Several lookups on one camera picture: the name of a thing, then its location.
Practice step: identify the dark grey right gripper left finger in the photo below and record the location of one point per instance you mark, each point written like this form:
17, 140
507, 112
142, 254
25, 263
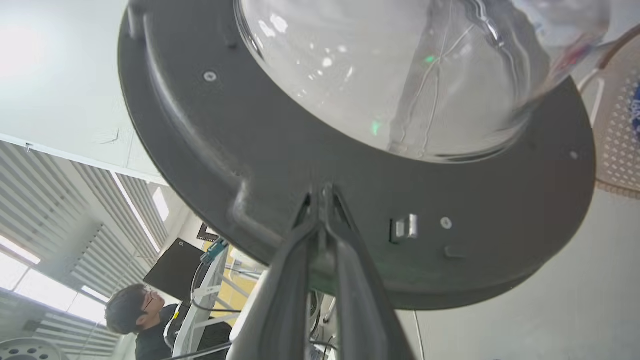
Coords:
280, 310

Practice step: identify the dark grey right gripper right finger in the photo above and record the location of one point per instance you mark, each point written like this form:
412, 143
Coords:
362, 310

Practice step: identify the grey round washing machine door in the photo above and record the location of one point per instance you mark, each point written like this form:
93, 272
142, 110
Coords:
350, 165

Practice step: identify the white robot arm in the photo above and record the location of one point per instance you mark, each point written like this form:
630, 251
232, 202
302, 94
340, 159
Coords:
200, 305

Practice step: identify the black monitor screen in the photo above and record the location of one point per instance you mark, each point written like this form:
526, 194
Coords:
175, 270

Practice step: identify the person with black hair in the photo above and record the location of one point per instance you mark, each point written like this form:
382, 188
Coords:
142, 325

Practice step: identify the round grey perforated disc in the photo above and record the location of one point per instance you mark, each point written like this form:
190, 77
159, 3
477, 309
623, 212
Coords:
30, 350

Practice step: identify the white perforated laundry basket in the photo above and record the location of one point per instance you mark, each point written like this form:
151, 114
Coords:
620, 125

